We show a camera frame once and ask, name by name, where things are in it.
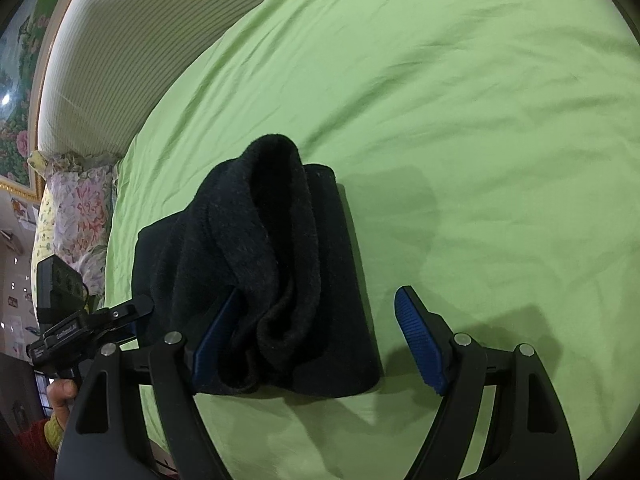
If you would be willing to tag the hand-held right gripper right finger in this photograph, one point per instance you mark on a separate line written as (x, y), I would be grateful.
(417, 340)

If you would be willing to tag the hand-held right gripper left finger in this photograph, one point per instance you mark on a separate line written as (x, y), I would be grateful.
(215, 342)

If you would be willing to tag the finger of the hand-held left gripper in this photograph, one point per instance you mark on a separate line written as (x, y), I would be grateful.
(125, 312)
(130, 332)

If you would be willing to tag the black pants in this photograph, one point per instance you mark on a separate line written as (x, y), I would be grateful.
(280, 240)

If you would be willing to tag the person's left forearm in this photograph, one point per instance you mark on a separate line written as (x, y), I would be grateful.
(37, 445)

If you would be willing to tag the person's left hand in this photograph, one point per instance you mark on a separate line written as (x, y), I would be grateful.
(62, 395)

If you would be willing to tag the yellow floral pillow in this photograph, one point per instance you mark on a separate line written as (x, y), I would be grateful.
(42, 225)

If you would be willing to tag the pink floral pillow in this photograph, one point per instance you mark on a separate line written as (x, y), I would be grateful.
(82, 210)

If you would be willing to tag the gold framed floral painting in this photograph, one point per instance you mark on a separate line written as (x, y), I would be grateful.
(20, 125)

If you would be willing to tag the green bed sheet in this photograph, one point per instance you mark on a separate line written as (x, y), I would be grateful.
(450, 135)

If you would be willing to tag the striped padded headboard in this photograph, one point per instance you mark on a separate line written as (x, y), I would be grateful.
(125, 50)

